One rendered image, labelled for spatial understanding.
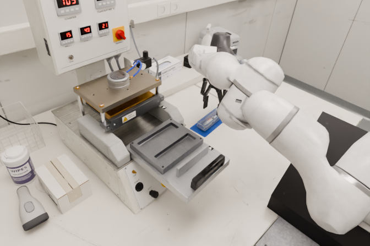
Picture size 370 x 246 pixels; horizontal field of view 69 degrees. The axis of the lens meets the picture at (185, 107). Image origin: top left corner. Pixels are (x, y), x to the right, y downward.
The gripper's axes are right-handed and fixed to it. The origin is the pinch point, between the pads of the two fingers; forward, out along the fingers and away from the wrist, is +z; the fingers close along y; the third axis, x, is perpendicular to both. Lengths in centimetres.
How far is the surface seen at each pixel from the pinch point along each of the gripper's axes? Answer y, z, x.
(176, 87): -31.6, 6.6, 8.7
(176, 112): 1.8, -13.9, -30.1
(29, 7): -37, -52, -59
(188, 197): 30, -12, -56
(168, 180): 21, -12, -56
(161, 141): 9.4, -14.5, -46.5
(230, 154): 20.6, 10.2, -12.6
